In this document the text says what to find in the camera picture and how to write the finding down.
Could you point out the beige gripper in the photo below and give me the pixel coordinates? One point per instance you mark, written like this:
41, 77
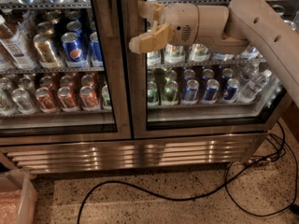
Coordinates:
181, 23

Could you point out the glass fridge door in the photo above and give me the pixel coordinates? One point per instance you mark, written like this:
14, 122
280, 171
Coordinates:
31, 113
174, 100

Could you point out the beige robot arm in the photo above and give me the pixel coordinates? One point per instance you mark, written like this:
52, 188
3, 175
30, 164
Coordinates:
226, 30

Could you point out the steel fridge bottom grille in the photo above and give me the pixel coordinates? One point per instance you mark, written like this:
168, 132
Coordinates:
100, 156

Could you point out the white green soda can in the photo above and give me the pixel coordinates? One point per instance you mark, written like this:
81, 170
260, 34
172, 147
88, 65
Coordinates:
198, 53
174, 54

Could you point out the silver blue soda can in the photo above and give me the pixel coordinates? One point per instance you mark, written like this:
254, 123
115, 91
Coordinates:
217, 56

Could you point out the blue Pepsi can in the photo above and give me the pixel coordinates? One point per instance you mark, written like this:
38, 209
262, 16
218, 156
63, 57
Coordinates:
76, 56

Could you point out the gold soda can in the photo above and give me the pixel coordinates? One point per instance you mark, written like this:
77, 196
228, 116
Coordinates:
48, 55

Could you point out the water bottle white cap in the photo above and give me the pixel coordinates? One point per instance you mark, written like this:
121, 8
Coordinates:
253, 87

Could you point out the red soda can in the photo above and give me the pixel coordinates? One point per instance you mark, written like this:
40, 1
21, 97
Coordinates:
67, 99

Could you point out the iced tea bottle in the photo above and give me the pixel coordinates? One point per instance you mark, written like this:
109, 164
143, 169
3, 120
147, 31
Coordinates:
17, 45

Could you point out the clear plastic storage bin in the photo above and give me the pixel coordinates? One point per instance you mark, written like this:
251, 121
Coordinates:
18, 198

